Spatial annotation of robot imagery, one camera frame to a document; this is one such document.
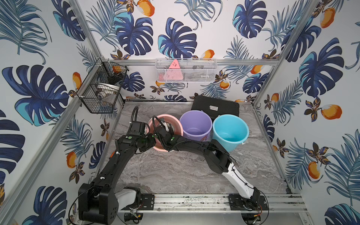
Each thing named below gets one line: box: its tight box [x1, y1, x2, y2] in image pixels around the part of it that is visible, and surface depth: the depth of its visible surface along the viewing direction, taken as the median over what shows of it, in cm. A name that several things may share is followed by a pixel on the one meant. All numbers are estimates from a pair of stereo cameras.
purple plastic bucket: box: [179, 110, 213, 142], surface depth 92 cm
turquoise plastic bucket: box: [212, 113, 250, 153], surface depth 90 cm
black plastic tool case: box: [191, 95, 240, 121], surface depth 113 cm
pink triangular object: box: [163, 59, 184, 81], surface depth 92 cm
